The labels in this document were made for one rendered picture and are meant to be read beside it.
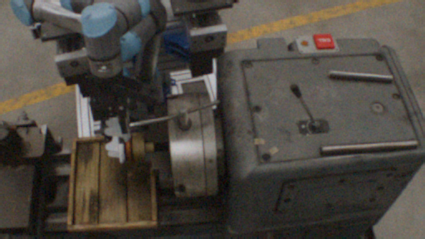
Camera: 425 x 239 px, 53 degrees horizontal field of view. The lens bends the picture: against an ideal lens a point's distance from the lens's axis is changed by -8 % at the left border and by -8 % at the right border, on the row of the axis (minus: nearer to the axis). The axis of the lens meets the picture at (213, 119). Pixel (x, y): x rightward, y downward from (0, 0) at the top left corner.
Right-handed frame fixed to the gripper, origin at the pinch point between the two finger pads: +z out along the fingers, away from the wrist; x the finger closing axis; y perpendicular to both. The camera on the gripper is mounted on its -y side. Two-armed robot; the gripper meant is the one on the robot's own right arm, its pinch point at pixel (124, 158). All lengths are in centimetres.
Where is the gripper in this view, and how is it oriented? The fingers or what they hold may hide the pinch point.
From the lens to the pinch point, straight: 139.9
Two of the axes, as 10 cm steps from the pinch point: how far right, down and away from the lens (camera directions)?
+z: 1.0, 8.1, -5.7
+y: -10.0, 0.8, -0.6
